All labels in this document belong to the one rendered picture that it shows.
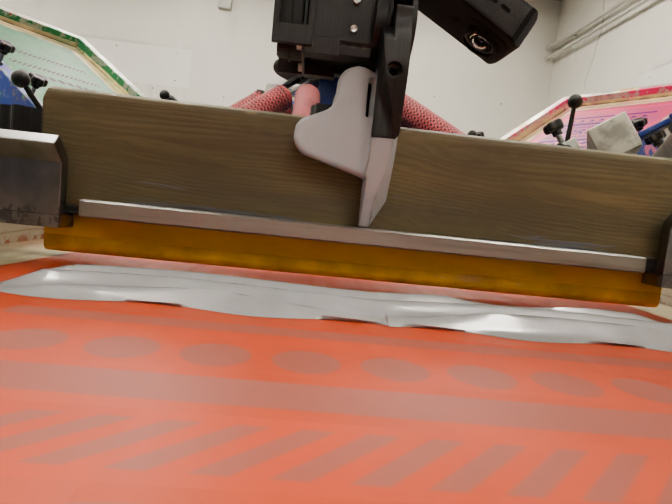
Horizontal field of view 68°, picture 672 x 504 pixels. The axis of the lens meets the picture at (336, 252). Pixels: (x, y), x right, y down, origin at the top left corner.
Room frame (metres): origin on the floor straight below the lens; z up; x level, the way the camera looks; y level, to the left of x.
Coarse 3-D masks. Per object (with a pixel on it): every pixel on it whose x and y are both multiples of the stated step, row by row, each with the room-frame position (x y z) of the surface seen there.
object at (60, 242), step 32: (128, 256) 0.32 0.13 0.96; (160, 256) 0.31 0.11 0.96; (192, 256) 0.32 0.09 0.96; (224, 256) 0.32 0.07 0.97; (256, 256) 0.32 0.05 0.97; (480, 288) 0.33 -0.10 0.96; (512, 288) 0.33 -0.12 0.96; (544, 288) 0.33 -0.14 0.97; (576, 288) 0.33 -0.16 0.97; (608, 288) 0.33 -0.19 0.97
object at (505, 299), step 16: (368, 288) 0.32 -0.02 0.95; (384, 288) 0.33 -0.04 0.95; (400, 288) 0.34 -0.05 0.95; (416, 288) 0.35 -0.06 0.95; (432, 288) 0.36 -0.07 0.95; (448, 288) 0.36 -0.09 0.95; (496, 304) 0.31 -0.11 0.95; (512, 304) 0.32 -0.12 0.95; (528, 304) 0.33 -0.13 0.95; (544, 304) 0.34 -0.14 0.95; (560, 304) 0.34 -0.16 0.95; (576, 304) 0.35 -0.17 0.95; (592, 304) 0.36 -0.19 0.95; (608, 304) 0.37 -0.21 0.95; (656, 320) 0.32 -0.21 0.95; (416, 336) 0.21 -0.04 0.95; (432, 336) 0.21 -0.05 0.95; (448, 336) 0.21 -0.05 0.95; (464, 336) 0.22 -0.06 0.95; (480, 336) 0.22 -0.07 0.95; (592, 352) 0.21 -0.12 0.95; (608, 352) 0.22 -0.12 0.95; (624, 352) 0.22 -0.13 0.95; (640, 352) 0.22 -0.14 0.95; (656, 352) 0.23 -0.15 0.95
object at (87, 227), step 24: (144, 240) 0.31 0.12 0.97; (168, 240) 0.31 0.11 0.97; (192, 240) 0.32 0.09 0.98; (216, 240) 0.32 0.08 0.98; (240, 240) 0.32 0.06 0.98; (264, 240) 0.32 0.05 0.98; (288, 240) 0.32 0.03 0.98; (312, 240) 0.32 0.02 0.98; (384, 264) 0.32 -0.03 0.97; (408, 264) 0.32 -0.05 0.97; (432, 264) 0.33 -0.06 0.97; (456, 264) 0.33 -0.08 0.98; (480, 264) 0.33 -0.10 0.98; (504, 264) 0.33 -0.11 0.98; (528, 264) 0.33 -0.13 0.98; (552, 264) 0.33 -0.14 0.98; (624, 288) 0.34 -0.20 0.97; (648, 288) 0.34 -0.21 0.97
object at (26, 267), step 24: (24, 264) 0.28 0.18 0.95; (48, 264) 0.29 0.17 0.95; (72, 264) 0.30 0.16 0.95; (96, 264) 0.31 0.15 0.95; (120, 264) 0.32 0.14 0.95; (144, 264) 0.33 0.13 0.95; (168, 264) 0.34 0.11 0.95; (192, 264) 0.35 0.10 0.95; (360, 288) 0.32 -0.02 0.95; (144, 312) 0.20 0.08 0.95; (168, 312) 0.20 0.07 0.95; (192, 312) 0.21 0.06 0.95; (216, 312) 0.21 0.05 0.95
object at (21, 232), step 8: (0, 224) 0.35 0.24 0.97; (8, 224) 0.36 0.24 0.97; (16, 224) 0.37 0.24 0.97; (0, 232) 0.35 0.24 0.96; (8, 232) 0.36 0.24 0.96; (16, 232) 0.37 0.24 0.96; (24, 232) 0.38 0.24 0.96; (32, 232) 0.39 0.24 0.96; (40, 232) 0.40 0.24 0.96; (0, 240) 0.35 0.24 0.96; (8, 240) 0.36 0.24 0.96; (16, 240) 0.37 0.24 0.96; (24, 240) 0.38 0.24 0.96; (664, 288) 0.40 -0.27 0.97; (664, 296) 0.40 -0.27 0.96; (664, 304) 0.40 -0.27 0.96
